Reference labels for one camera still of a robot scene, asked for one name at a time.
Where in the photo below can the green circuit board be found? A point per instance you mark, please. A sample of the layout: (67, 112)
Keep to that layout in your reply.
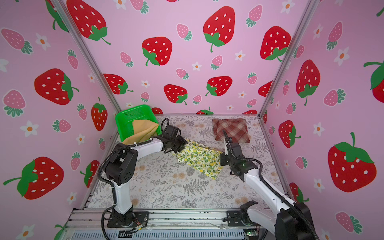
(251, 235)

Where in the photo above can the red plaid skirt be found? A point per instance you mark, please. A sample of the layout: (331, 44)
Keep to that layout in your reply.
(235, 129)

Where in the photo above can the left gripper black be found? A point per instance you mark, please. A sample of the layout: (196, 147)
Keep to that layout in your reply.
(183, 142)

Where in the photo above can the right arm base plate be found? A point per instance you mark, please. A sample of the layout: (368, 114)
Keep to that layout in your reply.
(238, 218)

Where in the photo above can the aluminium mounting rail frame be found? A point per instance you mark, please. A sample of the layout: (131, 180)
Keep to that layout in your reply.
(163, 224)

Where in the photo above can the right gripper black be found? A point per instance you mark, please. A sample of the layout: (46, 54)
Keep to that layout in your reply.
(222, 157)

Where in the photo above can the aluminium corner post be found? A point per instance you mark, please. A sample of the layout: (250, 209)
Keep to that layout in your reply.
(296, 38)
(85, 24)

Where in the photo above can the right aluminium corner post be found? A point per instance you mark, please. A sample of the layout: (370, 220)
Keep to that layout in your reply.
(296, 38)

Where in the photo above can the yellow lemon print skirt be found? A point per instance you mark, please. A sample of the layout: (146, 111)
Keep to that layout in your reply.
(206, 160)

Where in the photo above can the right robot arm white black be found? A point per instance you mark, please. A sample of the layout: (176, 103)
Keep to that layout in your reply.
(285, 218)

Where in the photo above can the green plastic basket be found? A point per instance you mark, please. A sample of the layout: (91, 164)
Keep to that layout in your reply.
(125, 119)

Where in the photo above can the left aluminium corner post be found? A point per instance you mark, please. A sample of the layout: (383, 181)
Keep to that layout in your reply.
(85, 24)

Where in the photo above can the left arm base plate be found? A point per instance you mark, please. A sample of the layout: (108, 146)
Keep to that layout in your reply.
(129, 220)

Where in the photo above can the tan cloth in basket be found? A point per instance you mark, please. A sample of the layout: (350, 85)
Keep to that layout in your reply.
(143, 131)

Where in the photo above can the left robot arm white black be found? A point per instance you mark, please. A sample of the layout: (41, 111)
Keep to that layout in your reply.
(119, 167)

